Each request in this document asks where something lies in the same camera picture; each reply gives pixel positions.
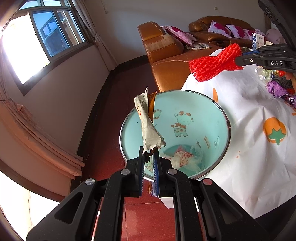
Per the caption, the pink curtain left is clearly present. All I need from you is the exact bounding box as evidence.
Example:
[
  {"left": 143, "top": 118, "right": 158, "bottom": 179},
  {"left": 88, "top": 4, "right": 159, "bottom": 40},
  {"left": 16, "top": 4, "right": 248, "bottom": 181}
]
[{"left": 0, "top": 76, "right": 86, "bottom": 180}]

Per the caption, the pink covered chair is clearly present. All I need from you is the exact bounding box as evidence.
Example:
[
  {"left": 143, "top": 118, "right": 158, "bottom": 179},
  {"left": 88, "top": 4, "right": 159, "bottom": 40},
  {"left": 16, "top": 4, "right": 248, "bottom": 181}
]
[{"left": 266, "top": 28, "right": 286, "bottom": 44}]

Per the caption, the light blue trash bin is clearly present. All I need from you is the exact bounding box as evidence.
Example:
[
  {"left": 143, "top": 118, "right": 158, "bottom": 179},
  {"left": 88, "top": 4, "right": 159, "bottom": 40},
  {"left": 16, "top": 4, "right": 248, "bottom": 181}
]
[{"left": 119, "top": 90, "right": 231, "bottom": 179}]

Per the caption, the white orange-print tablecloth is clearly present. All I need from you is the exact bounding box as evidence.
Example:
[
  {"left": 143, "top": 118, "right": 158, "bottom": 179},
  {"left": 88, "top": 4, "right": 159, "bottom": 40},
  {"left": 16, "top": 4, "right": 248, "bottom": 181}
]
[{"left": 181, "top": 65, "right": 295, "bottom": 218}]

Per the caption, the beige snack wrapper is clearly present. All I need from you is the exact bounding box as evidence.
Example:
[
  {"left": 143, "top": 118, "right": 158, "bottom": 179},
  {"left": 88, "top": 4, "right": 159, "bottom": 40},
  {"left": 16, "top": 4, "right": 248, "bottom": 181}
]
[{"left": 134, "top": 87, "right": 166, "bottom": 153}]

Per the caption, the pink white cushion right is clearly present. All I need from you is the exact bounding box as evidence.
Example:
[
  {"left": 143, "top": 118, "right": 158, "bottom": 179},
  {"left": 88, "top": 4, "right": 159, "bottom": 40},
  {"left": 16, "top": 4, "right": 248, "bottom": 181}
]
[{"left": 244, "top": 28, "right": 266, "bottom": 41}]

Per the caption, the brown leather long sofa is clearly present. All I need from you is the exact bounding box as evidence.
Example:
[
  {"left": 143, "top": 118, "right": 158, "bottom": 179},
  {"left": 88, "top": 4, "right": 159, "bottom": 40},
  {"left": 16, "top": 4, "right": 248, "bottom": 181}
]
[{"left": 189, "top": 16, "right": 255, "bottom": 48}]

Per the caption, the pink white cushion middle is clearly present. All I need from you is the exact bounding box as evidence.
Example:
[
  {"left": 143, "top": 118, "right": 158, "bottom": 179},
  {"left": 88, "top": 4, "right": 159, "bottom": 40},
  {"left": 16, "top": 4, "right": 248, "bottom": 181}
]
[{"left": 226, "top": 25, "right": 249, "bottom": 40}]

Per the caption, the red foam fruit net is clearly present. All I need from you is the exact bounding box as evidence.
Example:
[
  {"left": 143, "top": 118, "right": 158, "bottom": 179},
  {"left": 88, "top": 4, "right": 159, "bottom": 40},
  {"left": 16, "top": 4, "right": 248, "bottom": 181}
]
[{"left": 189, "top": 44, "right": 243, "bottom": 82}]

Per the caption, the white plastic bag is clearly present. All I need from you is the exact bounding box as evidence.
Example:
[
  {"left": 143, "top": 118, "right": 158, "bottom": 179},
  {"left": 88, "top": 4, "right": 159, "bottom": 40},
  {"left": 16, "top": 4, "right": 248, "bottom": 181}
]
[{"left": 161, "top": 145, "right": 204, "bottom": 174}]

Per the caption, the brown leather chaise sofa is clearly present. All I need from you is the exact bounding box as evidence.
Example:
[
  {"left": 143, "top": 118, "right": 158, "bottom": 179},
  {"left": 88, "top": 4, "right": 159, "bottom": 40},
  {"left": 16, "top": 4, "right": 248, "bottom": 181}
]
[{"left": 137, "top": 22, "right": 220, "bottom": 92}]

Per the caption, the checkered mat on sofa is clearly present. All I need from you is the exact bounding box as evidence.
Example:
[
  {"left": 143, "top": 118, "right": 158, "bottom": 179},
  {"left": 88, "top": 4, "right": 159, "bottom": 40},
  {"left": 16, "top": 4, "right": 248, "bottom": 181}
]
[{"left": 186, "top": 43, "right": 212, "bottom": 51}]

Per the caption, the pink floral pillow on chaise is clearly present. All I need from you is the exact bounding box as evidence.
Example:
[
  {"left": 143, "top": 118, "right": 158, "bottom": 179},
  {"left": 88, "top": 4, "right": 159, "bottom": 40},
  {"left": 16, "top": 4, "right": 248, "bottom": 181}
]
[{"left": 162, "top": 26, "right": 197, "bottom": 46}]

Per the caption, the black corrugated foam sleeve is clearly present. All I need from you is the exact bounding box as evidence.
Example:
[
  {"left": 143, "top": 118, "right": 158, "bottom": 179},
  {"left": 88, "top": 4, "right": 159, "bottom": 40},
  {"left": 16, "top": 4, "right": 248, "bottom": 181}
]
[{"left": 272, "top": 74, "right": 293, "bottom": 89}]

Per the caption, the pink white cushion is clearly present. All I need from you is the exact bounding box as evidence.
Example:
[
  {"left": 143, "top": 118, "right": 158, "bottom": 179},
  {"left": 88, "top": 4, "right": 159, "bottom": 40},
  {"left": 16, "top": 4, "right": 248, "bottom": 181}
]
[
  {"left": 208, "top": 20, "right": 231, "bottom": 38},
  {"left": 244, "top": 28, "right": 266, "bottom": 41},
  {"left": 226, "top": 25, "right": 249, "bottom": 40}
]

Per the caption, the window with brown frame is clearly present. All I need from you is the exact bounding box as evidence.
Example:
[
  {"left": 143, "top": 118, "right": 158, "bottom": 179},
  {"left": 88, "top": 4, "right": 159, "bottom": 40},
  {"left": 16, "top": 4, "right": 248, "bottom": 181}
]
[{"left": 1, "top": 1, "right": 89, "bottom": 95}]

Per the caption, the white tall milk carton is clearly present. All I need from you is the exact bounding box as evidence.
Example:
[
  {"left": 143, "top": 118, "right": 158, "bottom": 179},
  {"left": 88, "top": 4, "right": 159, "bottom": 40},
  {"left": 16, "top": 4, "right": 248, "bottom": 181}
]
[{"left": 252, "top": 33, "right": 265, "bottom": 50}]

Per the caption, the pink white cushion left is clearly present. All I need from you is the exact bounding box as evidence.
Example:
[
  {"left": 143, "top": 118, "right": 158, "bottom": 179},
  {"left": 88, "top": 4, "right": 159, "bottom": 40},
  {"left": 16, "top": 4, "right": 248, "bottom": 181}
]
[{"left": 208, "top": 20, "right": 231, "bottom": 38}]

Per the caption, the beige curtain right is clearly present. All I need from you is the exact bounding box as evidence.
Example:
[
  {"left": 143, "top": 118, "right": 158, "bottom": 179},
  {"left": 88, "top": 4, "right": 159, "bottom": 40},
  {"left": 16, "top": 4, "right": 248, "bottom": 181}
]
[{"left": 72, "top": 0, "right": 118, "bottom": 72}]

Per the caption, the purple plastic bag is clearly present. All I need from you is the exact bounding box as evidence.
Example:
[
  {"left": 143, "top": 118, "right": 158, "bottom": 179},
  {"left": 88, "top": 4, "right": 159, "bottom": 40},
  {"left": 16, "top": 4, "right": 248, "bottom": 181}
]
[{"left": 267, "top": 81, "right": 295, "bottom": 108}]

